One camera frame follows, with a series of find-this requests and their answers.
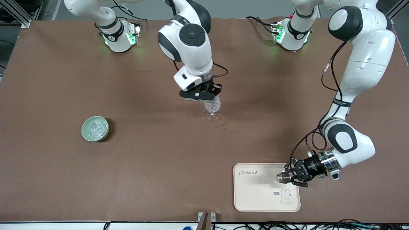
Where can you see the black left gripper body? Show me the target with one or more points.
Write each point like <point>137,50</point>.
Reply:
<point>310,166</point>

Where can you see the silver metal jigger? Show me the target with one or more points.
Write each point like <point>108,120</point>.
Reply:
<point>282,177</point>

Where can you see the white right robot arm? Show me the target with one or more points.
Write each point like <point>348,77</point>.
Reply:
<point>191,35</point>

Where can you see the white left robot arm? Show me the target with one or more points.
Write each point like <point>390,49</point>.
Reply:
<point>367,64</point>

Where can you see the clear crystal wine glass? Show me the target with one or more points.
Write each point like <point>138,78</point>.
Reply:
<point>212,110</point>

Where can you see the clear ice cube pile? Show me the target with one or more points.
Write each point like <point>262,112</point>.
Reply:
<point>97,128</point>

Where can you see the cream rabbit print tray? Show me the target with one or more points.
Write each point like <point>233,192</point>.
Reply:
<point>255,195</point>

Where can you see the brown table cover sheet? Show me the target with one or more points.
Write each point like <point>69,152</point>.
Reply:
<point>127,175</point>

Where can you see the green ceramic bowl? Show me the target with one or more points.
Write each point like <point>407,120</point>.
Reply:
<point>84,133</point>

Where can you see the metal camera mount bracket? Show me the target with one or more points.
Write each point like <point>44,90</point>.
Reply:
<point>206,223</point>

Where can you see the aluminium profile frame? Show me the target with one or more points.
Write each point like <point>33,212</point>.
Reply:
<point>19,14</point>
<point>397,9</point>

